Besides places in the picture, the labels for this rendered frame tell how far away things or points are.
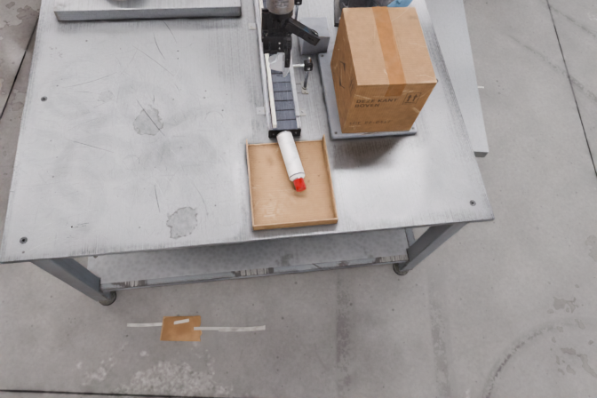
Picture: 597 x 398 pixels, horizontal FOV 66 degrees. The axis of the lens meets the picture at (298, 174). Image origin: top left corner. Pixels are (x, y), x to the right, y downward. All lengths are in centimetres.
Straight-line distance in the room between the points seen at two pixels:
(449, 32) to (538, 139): 119
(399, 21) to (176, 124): 79
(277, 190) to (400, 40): 60
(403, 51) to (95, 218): 105
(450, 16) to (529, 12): 162
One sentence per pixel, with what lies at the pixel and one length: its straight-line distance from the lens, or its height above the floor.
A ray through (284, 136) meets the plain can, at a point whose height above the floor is 89.
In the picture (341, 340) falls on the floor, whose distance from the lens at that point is 221.
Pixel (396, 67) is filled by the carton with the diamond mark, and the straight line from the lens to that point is 141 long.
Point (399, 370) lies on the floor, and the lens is 225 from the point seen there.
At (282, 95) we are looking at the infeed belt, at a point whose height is 88.
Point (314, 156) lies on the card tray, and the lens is 152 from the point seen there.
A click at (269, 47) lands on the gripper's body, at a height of 116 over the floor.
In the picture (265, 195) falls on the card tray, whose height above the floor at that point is 83.
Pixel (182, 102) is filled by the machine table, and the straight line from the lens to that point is 164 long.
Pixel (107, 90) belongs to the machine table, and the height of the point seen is 83.
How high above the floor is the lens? 216
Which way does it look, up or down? 64 degrees down
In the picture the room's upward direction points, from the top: 11 degrees clockwise
